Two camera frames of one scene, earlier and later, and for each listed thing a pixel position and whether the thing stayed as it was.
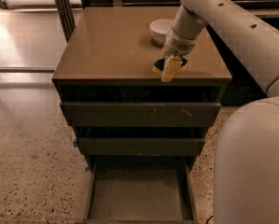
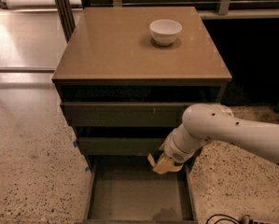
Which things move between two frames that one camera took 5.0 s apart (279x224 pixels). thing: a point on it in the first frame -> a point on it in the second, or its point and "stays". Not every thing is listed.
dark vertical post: [64, 8] stays
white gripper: [178, 45] -> [173, 152]
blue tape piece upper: [75, 144] stays
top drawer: [141, 114] stays
